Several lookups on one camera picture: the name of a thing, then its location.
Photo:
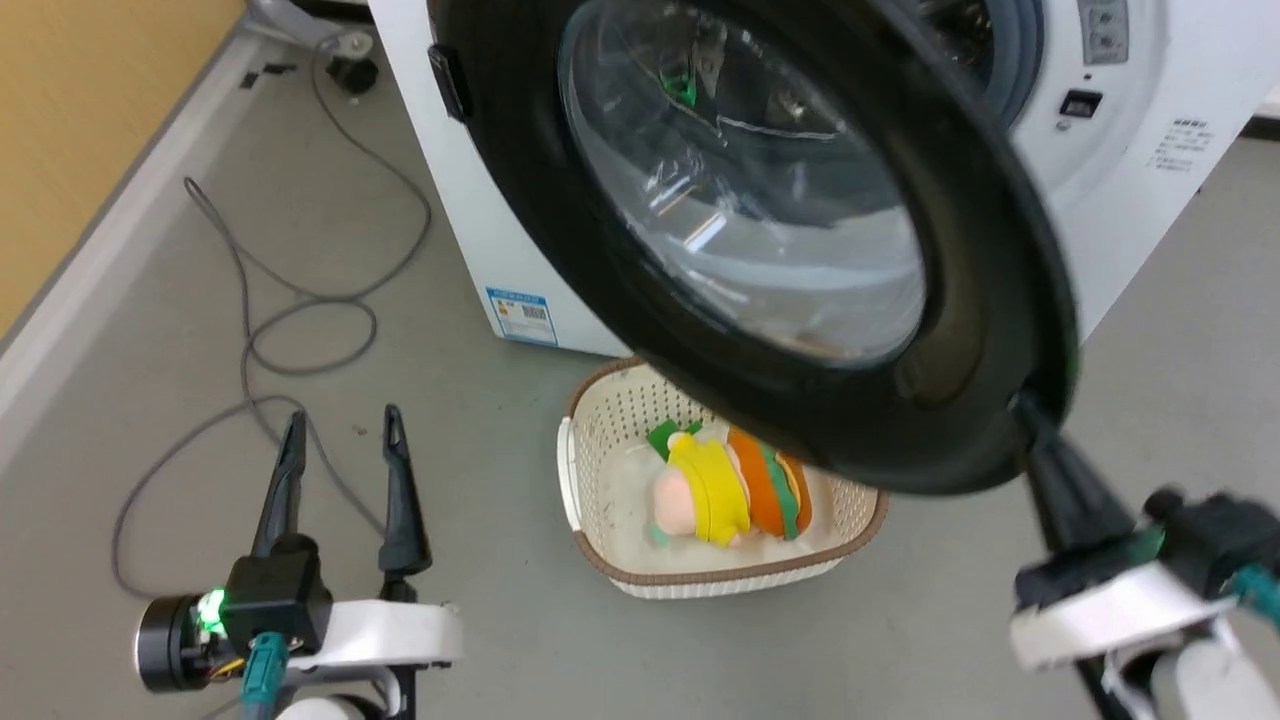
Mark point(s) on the black tape piece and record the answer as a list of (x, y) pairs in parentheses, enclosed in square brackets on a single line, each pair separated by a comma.
[(272, 70)]

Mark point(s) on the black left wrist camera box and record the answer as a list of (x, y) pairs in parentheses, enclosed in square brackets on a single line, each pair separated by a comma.
[(272, 595)]

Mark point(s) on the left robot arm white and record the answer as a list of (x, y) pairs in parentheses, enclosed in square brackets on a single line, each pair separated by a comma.
[(330, 708)]

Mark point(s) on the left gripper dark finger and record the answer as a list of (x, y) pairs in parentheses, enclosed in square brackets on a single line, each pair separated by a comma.
[(402, 510), (283, 490)]

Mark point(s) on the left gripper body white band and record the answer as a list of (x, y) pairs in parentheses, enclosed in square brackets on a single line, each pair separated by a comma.
[(385, 632)]

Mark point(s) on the cream perforated laundry basket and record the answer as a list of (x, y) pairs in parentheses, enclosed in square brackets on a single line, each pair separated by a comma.
[(610, 430)]

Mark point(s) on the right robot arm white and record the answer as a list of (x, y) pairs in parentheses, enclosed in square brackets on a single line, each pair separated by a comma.
[(1210, 680)]

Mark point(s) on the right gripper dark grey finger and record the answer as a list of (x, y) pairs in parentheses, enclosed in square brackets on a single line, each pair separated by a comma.
[(1075, 500)]

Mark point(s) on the burger plush doll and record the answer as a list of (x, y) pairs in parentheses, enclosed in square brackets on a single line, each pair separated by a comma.
[(725, 490)]

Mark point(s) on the white washing machine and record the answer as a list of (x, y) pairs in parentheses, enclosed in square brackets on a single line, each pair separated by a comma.
[(1130, 240)]

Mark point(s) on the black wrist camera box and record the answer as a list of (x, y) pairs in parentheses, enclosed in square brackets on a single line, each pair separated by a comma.
[(272, 595), (1215, 535)]

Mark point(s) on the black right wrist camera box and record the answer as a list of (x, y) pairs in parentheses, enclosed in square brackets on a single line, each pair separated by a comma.
[(1215, 535)]

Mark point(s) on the grey stand leg with caster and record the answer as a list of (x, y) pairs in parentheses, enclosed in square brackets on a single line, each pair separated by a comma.
[(335, 45)]

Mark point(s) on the blue energy label sticker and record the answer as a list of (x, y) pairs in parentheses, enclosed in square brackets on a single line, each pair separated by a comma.
[(522, 316)]

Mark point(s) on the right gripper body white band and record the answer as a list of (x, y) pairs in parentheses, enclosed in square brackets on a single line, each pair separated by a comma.
[(1110, 615)]

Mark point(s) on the black round washing machine door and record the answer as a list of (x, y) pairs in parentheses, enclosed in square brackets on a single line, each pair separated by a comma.
[(960, 330)]

